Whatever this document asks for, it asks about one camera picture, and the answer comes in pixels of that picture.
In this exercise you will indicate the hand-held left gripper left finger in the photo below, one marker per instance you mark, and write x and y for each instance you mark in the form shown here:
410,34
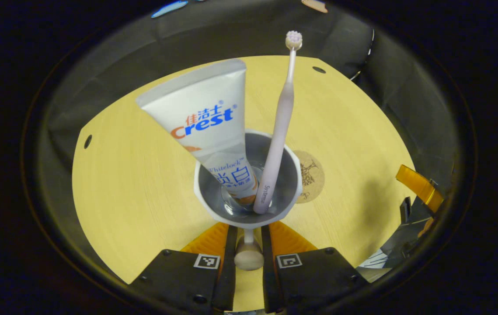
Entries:
229,271

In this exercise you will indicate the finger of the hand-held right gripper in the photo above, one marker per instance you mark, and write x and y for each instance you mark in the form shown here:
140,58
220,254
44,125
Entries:
406,210
421,188

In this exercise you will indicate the white toothpaste tube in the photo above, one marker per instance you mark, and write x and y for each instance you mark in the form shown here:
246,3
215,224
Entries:
205,109

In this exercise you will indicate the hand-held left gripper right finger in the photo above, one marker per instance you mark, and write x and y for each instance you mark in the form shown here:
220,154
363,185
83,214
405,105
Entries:
268,271

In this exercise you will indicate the pale pink toothbrush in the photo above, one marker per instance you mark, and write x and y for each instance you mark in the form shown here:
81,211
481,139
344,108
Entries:
281,127

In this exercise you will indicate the round wooden coaster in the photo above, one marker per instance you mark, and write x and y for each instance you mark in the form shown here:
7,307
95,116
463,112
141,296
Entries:
314,175

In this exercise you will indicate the light wooden desktop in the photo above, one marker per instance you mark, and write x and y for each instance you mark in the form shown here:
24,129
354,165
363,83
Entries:
135,197

